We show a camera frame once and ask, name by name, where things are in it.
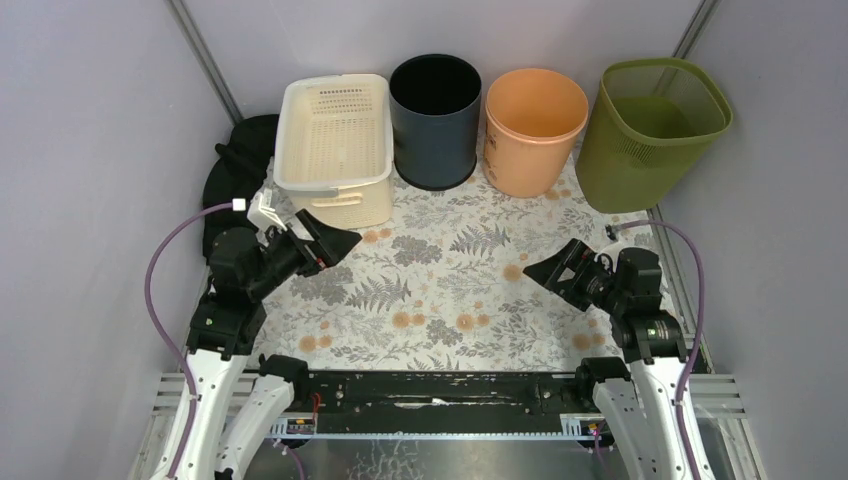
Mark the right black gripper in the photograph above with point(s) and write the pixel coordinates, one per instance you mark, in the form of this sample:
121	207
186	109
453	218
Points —
579	257

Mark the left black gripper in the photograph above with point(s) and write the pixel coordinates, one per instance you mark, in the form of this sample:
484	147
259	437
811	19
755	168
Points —
313	245

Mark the cream perforated large basket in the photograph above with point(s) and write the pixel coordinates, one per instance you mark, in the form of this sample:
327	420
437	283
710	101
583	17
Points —
354	207

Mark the white slotted basket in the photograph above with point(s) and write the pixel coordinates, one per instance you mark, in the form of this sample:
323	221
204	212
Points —
333	132

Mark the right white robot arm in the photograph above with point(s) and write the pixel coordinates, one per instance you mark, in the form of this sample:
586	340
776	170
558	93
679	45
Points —
644	394

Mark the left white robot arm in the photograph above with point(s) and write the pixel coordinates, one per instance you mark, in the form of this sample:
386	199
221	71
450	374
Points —
204	442

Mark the floral patterned table mat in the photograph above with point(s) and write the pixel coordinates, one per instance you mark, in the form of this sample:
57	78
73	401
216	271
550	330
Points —
441	286

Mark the black cloth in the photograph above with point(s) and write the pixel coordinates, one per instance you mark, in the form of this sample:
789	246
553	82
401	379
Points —
239	172

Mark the orange round bin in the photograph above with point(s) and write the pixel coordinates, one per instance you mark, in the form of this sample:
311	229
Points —
533	119

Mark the dark blue round bin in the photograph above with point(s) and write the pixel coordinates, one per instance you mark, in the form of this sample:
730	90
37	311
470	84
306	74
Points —
435	104

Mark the green mesh waste bin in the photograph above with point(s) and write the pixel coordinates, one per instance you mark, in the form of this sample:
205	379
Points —
652	120

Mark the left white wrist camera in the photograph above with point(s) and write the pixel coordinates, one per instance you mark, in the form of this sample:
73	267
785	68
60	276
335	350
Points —
261	212

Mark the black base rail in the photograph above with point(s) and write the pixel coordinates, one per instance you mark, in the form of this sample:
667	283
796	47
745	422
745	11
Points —
439	405

